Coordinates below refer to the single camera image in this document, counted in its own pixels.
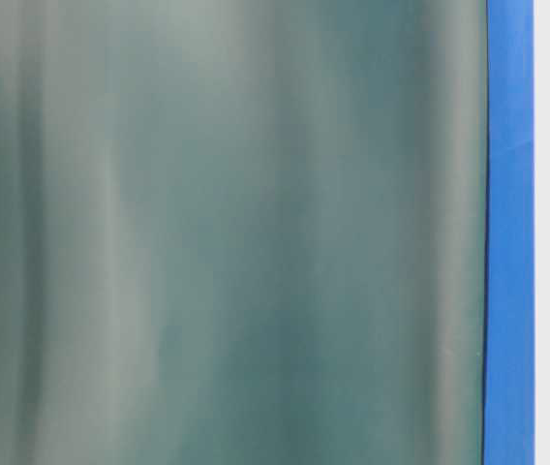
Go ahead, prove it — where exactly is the green backdrop curtain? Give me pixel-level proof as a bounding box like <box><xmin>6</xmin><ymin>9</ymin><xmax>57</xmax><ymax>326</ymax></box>
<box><xmin>0</xmin><ymin>1</ymin><xmax>487</xmax><ymax>464</ymax></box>

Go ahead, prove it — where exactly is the blue table mat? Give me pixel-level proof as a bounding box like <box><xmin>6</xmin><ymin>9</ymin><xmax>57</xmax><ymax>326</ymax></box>
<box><xmin>483</xmin><ymin>1</ymin><xmax>535</xmax><ymax>464</ymax></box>

